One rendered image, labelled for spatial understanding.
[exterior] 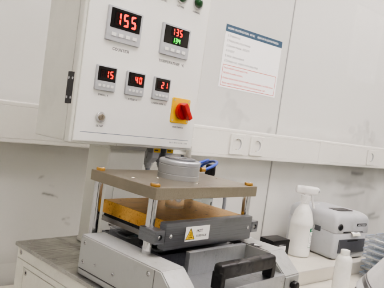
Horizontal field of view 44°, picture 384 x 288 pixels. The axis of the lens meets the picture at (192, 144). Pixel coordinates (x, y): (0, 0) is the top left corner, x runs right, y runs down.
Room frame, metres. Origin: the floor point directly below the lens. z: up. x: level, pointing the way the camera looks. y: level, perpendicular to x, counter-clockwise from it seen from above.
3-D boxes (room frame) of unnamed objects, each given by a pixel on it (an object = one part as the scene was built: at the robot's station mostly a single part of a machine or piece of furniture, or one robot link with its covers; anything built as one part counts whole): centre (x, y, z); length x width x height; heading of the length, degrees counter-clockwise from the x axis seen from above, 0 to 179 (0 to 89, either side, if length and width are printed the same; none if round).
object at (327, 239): (1.82, -0.56, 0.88); 0.25 x 0.20 x 0.17; 35
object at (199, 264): (0.87, -0.02, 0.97); 0.30 x 0.22 x 0.08; 47
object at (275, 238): (1.61, -0.32, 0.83); 0.09 x 0.06 x 0.07; 131
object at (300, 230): (1.69, -0.43, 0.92); 0.09 x 0.08 x 0.25; 91
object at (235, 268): (0.78, -0.12, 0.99); 0.15 x 0.02 x 0.04; 137
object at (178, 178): (0.94, 0.03, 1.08); 0.31 x 0.24 x 0.13; 137
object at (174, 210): (0.91, 0.01, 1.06); 0.22 x 0.17 x 0.10; 137
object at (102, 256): (0.76, 0.06, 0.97); 0.25 x 0.05 x 0.07; 47
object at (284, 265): (0.95, -0.13, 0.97); 0.26 x 0.05 x 0.07; 47
